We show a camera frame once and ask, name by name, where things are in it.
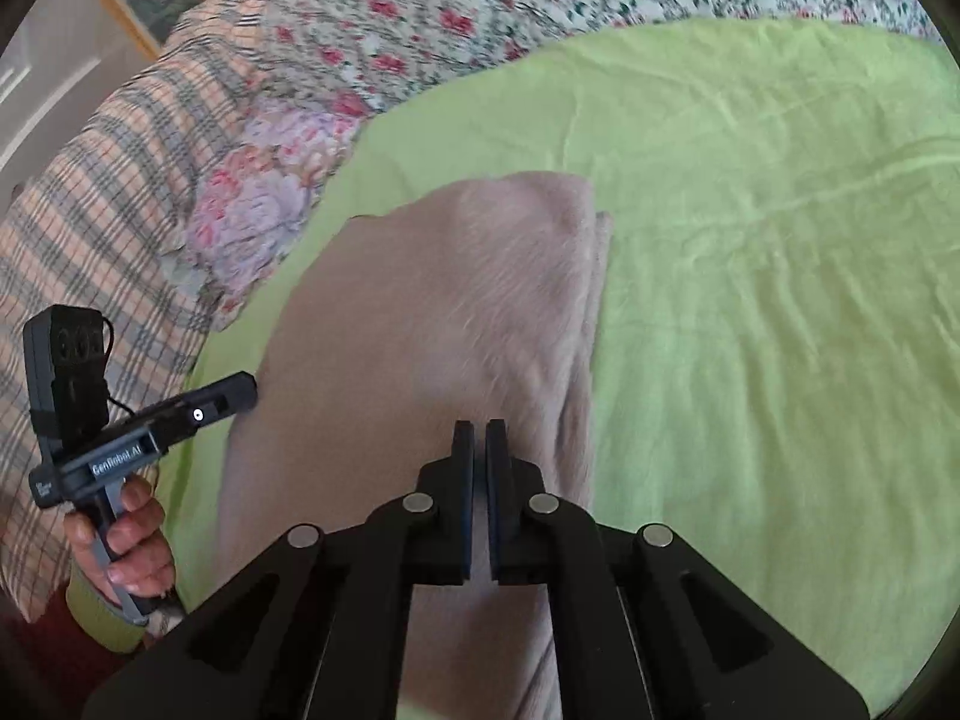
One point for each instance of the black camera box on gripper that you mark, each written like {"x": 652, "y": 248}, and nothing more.
{"x": 65, "y": 359}

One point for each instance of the plaid checked blanket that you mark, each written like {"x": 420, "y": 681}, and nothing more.
{"x": 92, "y": 230}

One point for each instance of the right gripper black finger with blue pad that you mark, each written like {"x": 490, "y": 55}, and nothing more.
{"x": 315, "y": 626}
{"x": 643, "y": 626}

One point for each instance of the purple pink floral pillow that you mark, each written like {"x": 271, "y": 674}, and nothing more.
{"x": 251, "y": 205}

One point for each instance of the dark red sleeve green cuff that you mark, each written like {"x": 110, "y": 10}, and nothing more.
{"x": 59, "y": 660}

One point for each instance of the light green bed sheet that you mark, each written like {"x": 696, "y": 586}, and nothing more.
{"x": 776, "y": 368}

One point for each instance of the beige knit sweater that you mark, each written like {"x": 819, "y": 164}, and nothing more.
{"x": 478, "y": 302}

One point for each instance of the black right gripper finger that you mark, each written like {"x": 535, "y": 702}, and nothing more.
{"x": 221, "y": 399}

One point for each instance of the person's left hand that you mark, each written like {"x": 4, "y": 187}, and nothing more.
{"x": 143, "y": 564}

